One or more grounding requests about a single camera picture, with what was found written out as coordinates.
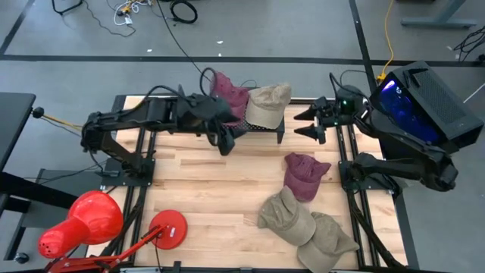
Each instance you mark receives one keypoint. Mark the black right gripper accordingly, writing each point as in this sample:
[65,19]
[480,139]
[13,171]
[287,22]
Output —
[335,117]

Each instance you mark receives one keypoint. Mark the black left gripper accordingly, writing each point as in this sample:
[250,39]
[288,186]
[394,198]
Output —
[223,123]

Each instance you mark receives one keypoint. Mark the maroon baseball cap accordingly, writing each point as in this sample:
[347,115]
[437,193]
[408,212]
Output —
[227,93]
[303,178]

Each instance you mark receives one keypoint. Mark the light beige baseball cap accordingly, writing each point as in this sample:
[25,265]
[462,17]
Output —
[269,104]

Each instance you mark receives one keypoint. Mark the olive khaki baseball cap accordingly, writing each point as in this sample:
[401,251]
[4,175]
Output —
[288,218]
[329,242]

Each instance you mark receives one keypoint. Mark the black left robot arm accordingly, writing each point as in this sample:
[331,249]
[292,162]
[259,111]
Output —
[125,121]

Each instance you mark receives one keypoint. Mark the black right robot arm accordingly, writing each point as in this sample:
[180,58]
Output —
[409,167]

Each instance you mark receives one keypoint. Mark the black mesh rack table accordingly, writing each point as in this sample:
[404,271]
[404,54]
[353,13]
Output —
[280,134]

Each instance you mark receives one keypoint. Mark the black computer tower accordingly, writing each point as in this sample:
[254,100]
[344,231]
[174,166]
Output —
[435,98]

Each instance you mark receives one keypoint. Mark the red desk lamp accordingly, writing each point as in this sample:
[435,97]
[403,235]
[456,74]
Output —
[91,220]

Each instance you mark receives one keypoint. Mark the grey desk leg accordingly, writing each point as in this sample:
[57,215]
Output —
[439,21]

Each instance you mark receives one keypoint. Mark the black desk top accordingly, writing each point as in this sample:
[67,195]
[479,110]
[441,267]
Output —
[15,125]

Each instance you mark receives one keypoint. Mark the black caster wheel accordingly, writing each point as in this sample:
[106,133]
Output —
[21,258]

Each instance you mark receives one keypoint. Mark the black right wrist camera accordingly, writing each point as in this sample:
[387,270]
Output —
[322,103]

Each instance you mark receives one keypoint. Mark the black aluminium table frame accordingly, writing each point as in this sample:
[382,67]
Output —
[303,101]

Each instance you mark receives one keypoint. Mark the black table-level camera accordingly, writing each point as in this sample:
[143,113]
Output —
[177,266]

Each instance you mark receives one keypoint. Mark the black desk leg frame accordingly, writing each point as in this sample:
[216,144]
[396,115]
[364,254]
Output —
[38,191]

